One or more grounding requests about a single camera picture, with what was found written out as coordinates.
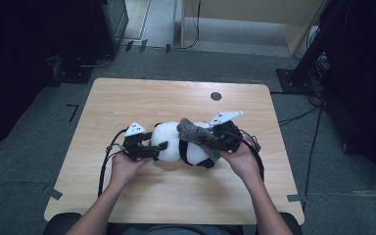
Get tangle of black cables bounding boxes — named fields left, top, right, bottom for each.
left=305, top=52, right=332, bottom=107

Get looped black cable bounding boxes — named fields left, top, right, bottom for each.
left=75, top=52, right=115, bottom=69

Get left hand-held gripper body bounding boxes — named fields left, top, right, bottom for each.
left=121, top=120, right=147, bottom=162

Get long thin black floor cable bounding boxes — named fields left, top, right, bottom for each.
left=303, top=106, right=323, bottom=210

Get dark cabinet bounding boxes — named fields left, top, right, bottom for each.
left=89, top=0, right=130, bottom=58

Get grey fluffy cloth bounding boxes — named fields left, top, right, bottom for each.
left=175, top=117, right=224, bottom=164

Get black floor base plate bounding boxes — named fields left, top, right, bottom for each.
left=47, top=54, right=95, bottom=85

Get person's right hand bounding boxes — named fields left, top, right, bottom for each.
left=218, top=140, right=264, bottom=184

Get grey tape strip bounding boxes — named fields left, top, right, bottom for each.
left=43, top=185, right=64, bottom=201
left=286, top=193, right=308, bottom=204

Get person's grey-blue clothing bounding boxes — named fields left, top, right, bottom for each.
left=106, top=222, right=258, bottom=235

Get hand-held gripper black cable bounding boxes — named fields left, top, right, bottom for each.
left=228, top=128, right=265, bottom=182
left=97, top=127, right=128, bottom=199

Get right hand-held gripper black cable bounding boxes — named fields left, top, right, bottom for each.
left=228, top=128, right=265, bottom=182

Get light wooden furniture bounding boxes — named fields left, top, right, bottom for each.
left=180, top=0, right=328, bottom=57

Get thin black hanging cable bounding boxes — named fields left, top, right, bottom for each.
left=180, top=0, right=203, bottom=51

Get black metal stand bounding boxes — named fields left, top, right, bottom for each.
left=275, top=0, right=344, bottom=96

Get person's left hand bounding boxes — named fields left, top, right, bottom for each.
left=110, top=151, right=153, bottom=189

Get black and white panda plush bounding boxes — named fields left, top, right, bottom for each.
left=150, top=120, right=221, bottom=169

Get left hand-held gripper black cable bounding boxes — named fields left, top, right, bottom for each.
left=97, top=127, right=128, bottom=199

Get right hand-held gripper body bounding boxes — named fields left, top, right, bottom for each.
left=209, top=110, right=245, bottom=153

